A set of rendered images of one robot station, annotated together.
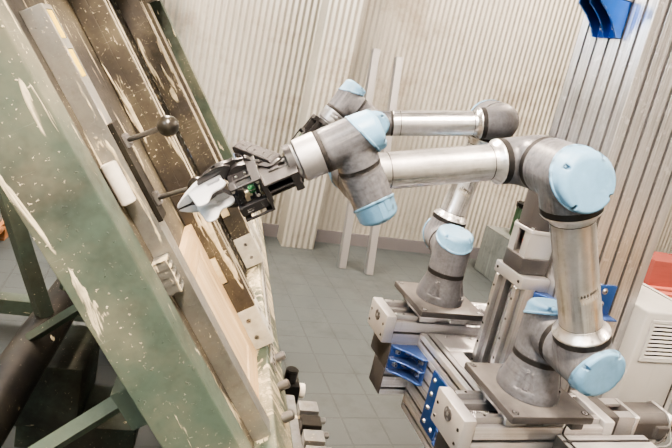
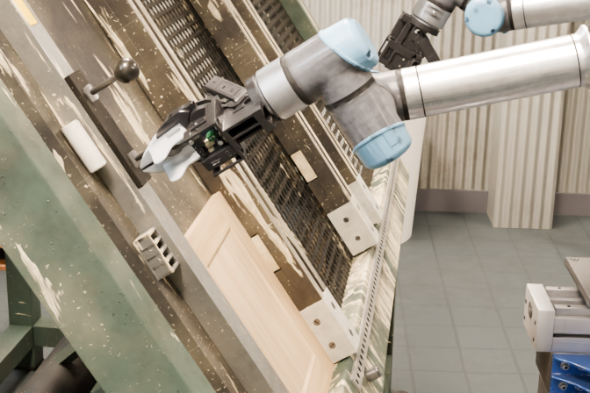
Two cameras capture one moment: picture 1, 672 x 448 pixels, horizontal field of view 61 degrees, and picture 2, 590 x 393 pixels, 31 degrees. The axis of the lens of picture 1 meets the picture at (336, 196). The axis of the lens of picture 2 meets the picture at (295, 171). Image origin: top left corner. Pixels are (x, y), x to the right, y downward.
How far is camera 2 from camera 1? 58 cm
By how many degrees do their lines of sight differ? 20
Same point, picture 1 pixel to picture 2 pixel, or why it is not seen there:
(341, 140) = (311, 63)
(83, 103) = (35, 56)
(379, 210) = (378, 146)
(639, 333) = not seen: outside the picture
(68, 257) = (14, 232)
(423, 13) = not seen: outside the picture
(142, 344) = (104, 326)
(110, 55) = not seen: outside the picture
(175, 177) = not seen: hidden behind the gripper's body
